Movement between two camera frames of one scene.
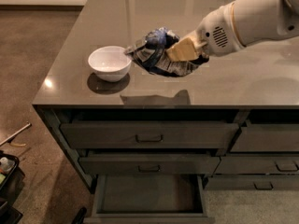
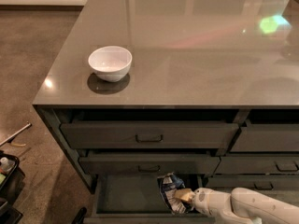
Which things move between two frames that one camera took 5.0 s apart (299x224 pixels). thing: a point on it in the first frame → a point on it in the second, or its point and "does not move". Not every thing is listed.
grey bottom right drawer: (252, 182) does not move
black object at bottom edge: (79, 217) does not move
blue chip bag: (151, 54) → (167, 185)
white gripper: (214, 32) → (204, 201)
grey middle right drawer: (257, 165) does not move
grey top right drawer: (267, 137) does not move
